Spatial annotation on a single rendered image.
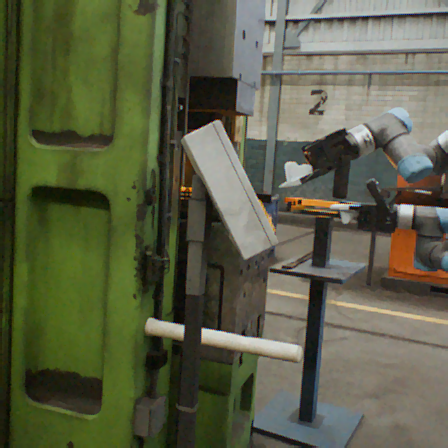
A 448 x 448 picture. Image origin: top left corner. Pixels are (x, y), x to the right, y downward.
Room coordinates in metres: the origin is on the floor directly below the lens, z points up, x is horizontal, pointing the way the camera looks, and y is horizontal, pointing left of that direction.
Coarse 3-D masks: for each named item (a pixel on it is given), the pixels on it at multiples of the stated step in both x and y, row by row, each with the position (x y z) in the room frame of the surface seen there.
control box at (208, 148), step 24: (216, 120) 1.09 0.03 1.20; (192, 144) 1.08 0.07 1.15; (216, 144) 1.09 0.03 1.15; (216, 168) 1.09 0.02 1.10; (240, 168) 1.09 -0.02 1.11; (216, 192) 1.09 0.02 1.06; (240, 192) 1.09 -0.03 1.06; (240, 216) 1.09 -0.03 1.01; (264, 216) 1.10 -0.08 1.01; (240, 240) 1.09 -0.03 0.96; (264, 240) 1.10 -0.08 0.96
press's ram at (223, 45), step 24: (216, 0) 1.69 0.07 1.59; (240, 0) 1.69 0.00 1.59; (264, 0) 1.93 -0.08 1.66; (192, 24) 1.71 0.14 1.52; (216, 24) 1.69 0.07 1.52; (240, 24) 1.70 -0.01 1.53; (192, 48) 1.71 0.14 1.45; (216, 48) 1.69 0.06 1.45; (240, 48) 1.72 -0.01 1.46; (192, 72) 1.71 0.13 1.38; (216, 72) 1.69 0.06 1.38; (240, 72) 1.73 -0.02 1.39
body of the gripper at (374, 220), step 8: (376, 208) 1.67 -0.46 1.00; (360, 216) 1.68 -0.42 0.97; (368, 216) 1.67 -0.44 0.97; (376, 216) 1.68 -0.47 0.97; (384, 216) 1.67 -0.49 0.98; (392, 216) 1.65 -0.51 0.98; (360, 224) 1.67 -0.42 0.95; (368, 224) 1.66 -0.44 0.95; (376, 224) 1.67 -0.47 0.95; (384, 224) 1.67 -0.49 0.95; (392, 224) 1.65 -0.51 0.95; (392, 232) 1.66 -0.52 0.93
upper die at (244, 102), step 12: (192, 84) 1.76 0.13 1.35; (204, 84) 1.75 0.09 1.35; (216, 84) 1.74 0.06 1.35; (228, 84) 1.73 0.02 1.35; (240, 84) 1.74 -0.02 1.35; (192, 96) 1.76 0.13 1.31; (204, 96) 1.75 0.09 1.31; (216, 96) 1.74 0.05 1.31; (228, 96) 1.72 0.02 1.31; (240, 96) 1.75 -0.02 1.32; (252, 96) 1.87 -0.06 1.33; (192, 108) 1.76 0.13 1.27; (204, 108) 1.75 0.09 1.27; (216, 108) 1.74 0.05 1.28; (228, 108) 1.72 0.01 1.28; (240, 108) 1.76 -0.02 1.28; (252, 108) 1.88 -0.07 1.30
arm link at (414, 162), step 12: (396, 144) 1.34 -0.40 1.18; (408, 144) 1.33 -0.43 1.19; (396, 156) 1.34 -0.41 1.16; (408, 156) 1.31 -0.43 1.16; (420, 156) 1.31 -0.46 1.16; (432, 156) 1.36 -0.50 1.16; (396, 168) 1.35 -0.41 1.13; (408, 168) 1.31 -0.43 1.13; (420, 168) 1.30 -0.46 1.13; (432, 168) 1.33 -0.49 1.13; (408, 180) 1.32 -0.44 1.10; (420, 180) 1.35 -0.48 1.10
